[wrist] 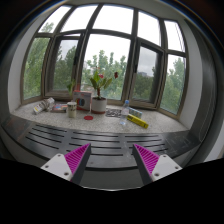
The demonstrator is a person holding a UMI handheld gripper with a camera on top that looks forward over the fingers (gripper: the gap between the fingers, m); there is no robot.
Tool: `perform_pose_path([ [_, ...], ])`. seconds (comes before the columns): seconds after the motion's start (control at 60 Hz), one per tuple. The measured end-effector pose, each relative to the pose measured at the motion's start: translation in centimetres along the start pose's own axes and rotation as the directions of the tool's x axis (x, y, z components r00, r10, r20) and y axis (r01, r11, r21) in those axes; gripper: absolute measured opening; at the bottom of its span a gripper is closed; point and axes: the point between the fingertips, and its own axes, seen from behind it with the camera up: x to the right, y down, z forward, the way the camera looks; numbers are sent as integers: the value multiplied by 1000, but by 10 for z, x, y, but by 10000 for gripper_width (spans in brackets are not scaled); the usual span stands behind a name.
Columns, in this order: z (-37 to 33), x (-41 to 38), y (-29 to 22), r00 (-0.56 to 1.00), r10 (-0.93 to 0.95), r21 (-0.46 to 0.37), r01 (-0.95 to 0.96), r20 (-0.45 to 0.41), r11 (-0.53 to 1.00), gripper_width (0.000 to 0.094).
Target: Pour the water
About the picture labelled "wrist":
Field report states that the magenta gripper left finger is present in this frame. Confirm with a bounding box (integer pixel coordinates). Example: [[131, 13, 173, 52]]
[[42, 143, 91, 185]]

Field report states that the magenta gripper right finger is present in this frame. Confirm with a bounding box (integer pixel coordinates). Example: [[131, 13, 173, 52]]
[[132, 144, 181, 185]]

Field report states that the clear plastic water bottle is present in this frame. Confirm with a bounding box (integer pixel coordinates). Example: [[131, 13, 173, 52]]
[[120, 100, 129, 125]]

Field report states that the dark slatted radiator cover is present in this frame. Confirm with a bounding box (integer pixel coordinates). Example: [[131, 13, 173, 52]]
[[2, 115, 200, 169]]

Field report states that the red round coaster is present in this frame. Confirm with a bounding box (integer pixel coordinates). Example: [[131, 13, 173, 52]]
[[84, 115, 93, 120]]

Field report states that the yellow rectangular box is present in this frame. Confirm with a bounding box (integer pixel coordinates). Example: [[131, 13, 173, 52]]
[[127, 114, 148, 129]]

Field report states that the light blue small box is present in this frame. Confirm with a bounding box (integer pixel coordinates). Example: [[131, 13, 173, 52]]
[[129, 107, 142, 119]]

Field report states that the flat colourful book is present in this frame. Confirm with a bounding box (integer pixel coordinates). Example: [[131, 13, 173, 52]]
[[51, 104, 67, 113]]

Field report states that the white ceramic mug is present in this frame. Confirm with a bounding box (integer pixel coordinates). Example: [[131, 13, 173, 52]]
[[67, 102, 77, 118]]

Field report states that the patterned flat packet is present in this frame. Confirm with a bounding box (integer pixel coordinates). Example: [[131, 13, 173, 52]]
[[106, 109, 121, 118]]

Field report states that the white flower pot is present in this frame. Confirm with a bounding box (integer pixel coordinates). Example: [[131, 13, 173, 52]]
[[91, 97, 107, 114]]

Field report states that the colourful cardboard box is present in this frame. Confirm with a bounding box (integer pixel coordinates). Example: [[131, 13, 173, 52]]
[[73, 91, 91, 111]]

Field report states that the small green plant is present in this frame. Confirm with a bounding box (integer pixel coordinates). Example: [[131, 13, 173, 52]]
[[67, 79, 76, 96]]

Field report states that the green plant with red flowers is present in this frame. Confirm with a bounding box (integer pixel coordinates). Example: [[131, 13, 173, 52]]
[[89, 68, 118, 100]]

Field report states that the brown window frame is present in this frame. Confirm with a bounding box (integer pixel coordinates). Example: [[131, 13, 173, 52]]
[[21, 2, 188, 117]]

